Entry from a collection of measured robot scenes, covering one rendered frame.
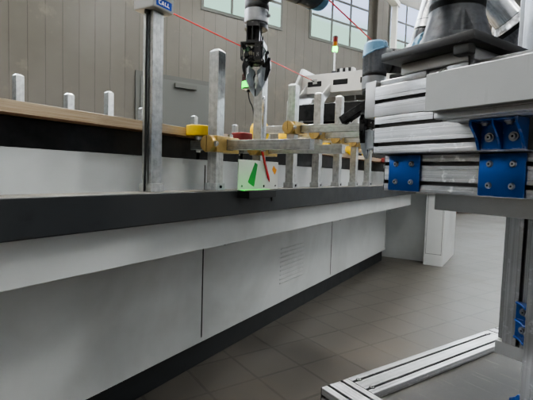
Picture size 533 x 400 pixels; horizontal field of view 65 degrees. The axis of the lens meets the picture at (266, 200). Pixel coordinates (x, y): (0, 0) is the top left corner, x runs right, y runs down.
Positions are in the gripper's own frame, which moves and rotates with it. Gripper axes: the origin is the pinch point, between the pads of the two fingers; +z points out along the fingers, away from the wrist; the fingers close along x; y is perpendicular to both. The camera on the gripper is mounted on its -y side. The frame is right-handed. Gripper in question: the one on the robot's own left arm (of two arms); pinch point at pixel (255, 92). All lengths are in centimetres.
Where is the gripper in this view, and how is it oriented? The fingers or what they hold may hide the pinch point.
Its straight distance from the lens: 135.8
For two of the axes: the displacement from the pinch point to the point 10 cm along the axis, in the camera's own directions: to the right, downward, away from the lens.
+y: -2.0, 0.6, -9.8
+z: -0.3, 10.0, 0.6
